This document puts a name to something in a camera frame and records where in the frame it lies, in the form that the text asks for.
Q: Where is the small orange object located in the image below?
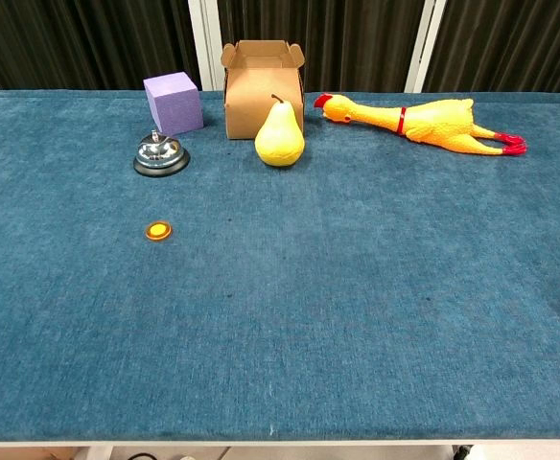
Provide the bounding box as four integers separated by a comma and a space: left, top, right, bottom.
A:
144, 220, 173, 242

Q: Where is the blue table cloth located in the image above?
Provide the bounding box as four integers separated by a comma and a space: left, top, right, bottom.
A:
0, 90, 560, 443

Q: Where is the yellow pear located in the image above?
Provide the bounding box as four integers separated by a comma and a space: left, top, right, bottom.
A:
253, 93, 306, 168

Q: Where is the brown cardboard box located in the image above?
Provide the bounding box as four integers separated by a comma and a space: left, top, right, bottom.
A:
220, 39, 306, 141

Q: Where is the silver desk bell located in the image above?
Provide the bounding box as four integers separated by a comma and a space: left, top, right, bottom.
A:
132, 129, 191, 179

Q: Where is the purple foam cube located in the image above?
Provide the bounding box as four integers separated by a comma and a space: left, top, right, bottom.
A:
143, 71, 205, 137

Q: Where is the yellow rubber chicken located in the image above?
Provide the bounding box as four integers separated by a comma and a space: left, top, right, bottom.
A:
314, 93, 528, 157

